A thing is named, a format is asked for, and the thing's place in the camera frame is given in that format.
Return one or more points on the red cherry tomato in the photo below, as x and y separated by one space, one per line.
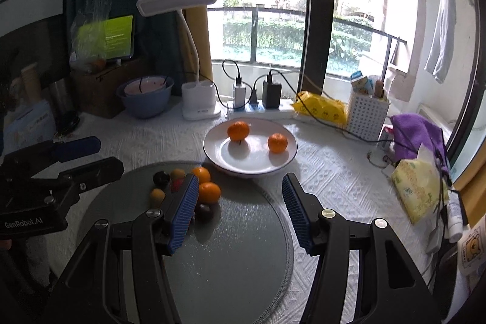
175 186

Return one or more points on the box with bear print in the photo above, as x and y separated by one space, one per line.
472 250

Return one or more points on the hanging grey garment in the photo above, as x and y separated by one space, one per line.
440 31

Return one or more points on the purple cloth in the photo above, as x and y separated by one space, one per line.
414 132

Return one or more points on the white textured tablecloth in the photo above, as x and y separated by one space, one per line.
341 187

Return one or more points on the clear plastic bag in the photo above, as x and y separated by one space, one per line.
87 35

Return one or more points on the white perforated basket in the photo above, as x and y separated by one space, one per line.
366 115

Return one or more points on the white power strip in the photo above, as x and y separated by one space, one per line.
281 114

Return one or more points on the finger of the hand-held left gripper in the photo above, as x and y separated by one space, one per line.
78 148
97 169

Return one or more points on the steel cup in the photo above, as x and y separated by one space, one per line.
60 98

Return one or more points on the small pink box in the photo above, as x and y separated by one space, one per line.
386 141

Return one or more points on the pink bowl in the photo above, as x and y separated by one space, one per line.
144 86

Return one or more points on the black balcony railing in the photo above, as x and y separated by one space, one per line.
254 33

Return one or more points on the blue bowl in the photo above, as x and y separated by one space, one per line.
144 107

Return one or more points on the white charger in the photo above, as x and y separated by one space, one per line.
239 96

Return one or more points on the yellow tissue pack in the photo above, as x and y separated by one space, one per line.
415 187

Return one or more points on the small yellow fruit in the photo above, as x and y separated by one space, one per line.
177 174
157 195

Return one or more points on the yellow wipes packet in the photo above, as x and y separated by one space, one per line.
322 107

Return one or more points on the orange mandarin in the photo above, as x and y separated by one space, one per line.
202 173
277 143
238 130
209 192

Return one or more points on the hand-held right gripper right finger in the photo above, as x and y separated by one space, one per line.
298 214

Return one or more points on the brown bottle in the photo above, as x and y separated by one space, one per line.
379 88

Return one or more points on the white desk lamp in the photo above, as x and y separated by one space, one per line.
197 100

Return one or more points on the blue white cardboard box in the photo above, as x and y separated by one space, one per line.
28 124

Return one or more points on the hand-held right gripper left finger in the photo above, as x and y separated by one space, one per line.
184 214

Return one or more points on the brown wooden box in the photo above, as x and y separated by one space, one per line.
102 94

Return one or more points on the white round plate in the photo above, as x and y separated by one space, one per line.
250 160

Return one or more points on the tablet with green screen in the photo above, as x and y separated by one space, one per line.
119 37

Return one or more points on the blue white carton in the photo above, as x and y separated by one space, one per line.
360 82

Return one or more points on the white tube bottle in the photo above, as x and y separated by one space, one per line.
453 217

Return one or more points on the round grey placemat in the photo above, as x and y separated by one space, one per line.
235 233

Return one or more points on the dark window frame post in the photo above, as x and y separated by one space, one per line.
317 5

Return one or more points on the stack of paper cups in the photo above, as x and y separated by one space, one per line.
31 81

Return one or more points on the black charger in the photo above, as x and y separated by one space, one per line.
272 94

